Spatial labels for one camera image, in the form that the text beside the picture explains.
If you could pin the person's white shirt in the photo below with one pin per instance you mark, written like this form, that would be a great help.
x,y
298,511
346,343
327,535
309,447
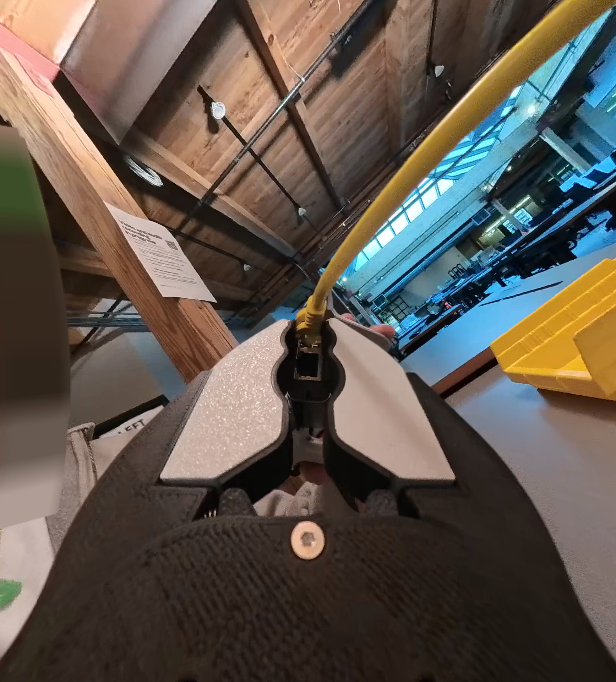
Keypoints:
x,y
10,650

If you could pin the black ethernet splitter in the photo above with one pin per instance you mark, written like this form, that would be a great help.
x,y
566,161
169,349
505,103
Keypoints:
x,y
310,368

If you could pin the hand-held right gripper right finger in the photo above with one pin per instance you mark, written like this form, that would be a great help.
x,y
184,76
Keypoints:
x,y
388,421

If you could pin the yellow plastic bin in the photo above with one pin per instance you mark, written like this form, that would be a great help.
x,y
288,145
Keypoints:
x,y
574,341

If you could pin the white paper notice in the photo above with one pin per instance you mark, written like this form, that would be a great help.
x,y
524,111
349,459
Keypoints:
x,y
159,250

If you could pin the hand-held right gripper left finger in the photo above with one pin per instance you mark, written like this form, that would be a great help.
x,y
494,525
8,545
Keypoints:
x,y
228,416

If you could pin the wooden post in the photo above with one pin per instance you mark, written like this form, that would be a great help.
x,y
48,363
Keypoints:
x,y
63,139

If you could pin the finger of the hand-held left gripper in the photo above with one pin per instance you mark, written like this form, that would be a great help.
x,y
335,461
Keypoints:
x,y
356,323

